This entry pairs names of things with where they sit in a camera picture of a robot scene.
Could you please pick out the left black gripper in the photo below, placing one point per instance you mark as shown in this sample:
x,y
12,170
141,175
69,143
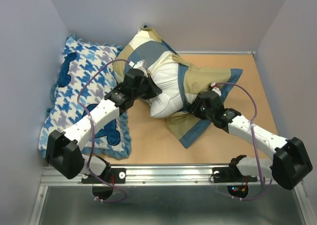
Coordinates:
x,y
153,90

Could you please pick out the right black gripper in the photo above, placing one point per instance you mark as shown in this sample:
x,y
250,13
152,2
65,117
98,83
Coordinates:
x,y
194,108

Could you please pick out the blue tan white patchwork pillow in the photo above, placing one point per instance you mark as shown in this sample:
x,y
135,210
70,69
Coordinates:
x,y
148,45

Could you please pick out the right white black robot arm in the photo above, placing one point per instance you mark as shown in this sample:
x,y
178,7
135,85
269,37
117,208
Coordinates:
x,y
287,161

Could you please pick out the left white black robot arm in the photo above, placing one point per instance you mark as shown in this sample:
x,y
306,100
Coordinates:
x,y
64,148

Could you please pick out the blue houndstooth bear pillow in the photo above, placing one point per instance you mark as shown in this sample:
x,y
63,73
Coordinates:
x,y
85,77

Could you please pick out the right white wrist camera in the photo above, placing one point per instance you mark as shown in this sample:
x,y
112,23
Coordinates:
x,y
215,88

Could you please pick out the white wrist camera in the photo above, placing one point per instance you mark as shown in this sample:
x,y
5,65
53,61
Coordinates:
x,y
138,65
215,88

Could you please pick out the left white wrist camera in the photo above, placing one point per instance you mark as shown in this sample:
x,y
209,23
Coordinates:
x,y
138,65

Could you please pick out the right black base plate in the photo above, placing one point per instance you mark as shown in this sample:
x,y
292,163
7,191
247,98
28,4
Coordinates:
x,y
227,175

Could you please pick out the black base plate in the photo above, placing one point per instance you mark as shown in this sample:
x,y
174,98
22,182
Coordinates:
x,y
111,175
227,175

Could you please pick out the aluminium mounting rail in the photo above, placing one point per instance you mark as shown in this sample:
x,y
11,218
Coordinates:
x,y
157,175

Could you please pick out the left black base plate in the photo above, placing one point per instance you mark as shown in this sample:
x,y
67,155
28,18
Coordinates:
x,y
111,175

